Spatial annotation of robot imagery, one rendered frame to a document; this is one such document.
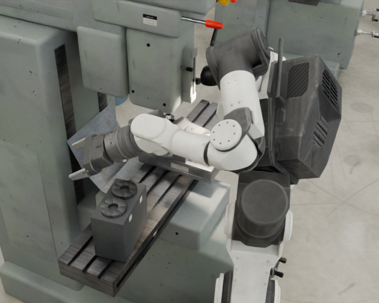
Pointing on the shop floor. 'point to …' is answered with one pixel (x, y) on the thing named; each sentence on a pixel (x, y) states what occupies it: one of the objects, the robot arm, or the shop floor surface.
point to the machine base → (47, 288)
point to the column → (35, 141)
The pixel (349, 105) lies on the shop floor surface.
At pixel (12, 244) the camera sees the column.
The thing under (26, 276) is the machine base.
